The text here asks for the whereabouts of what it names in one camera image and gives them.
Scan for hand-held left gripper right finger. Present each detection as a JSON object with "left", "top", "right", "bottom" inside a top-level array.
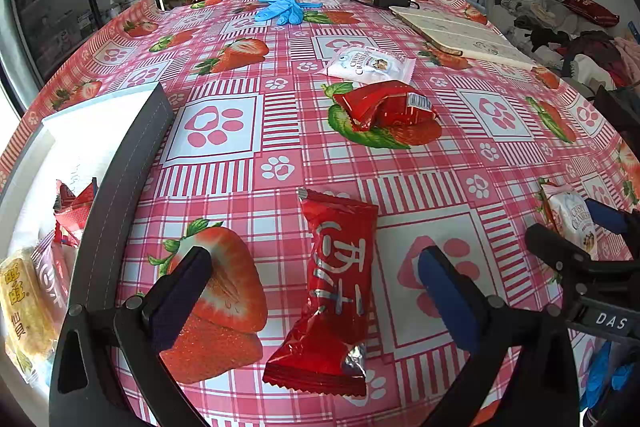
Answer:
[{"left": 410, "top": 246, "right": 593, "bottom": 427}]

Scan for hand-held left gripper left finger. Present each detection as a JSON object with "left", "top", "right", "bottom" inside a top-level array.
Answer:
[{"left": 49, "top": 247, "right": 213, "bottom": 427}]

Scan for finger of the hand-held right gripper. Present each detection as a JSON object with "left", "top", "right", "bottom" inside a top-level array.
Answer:
[
  {"left": 585, "top": 199, "right": 640, "bottom": 235},
  {"left": 525, "top": 223, "right": 601, "bottom": 280}
]

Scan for red snack packet white print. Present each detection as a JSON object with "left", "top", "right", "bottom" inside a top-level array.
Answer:
[{"left": 262, "top": 188, "right": 379, "bottom": 397}]

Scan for white rectangular tray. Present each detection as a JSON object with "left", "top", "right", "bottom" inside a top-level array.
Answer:
[{"left": 0, "top": 82, "right": 176, "bottom": 388}]

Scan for person's right hand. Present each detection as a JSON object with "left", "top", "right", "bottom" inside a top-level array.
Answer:
[{"left": 580, "top": 339, "right": 628, "bottom": 413}]

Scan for pink snack packet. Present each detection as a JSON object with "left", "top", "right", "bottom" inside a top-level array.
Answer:
[{"left": 32, "top": 232, "right": 71, "bottom": 323}]

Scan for yellow snack packet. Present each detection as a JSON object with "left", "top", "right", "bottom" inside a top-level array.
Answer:
[{"left": 0, "top": 247, "right": 58, "bottom": 378}]

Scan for pile of clothes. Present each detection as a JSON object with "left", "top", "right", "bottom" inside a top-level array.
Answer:
[{"left": 487, "top": 0, "right": 640, "bottom": 132}]

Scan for strawberry print tablecloth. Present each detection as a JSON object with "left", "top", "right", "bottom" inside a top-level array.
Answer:
[{"left": 0, "top": 0, "right": 640, "bottom": 427}]

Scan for red pillow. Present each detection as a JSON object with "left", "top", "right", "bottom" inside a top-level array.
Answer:
[{"left": 562, "top": 0, "right": 621, "bottom": 28}]

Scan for grey sofa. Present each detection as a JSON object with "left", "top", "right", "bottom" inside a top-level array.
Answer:
[{"left": 487, "top": 0, "right": 640, "bottom": 72}]

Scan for white folding board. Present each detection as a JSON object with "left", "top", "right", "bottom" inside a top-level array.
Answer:
[{"left": 389, "top": 6, "right": 538, "bottom": 70}]

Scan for blue disposable gloves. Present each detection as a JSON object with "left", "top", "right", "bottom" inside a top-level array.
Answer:
[{"left": 255, "top": 0, "right": 321, "bottom": 25}]

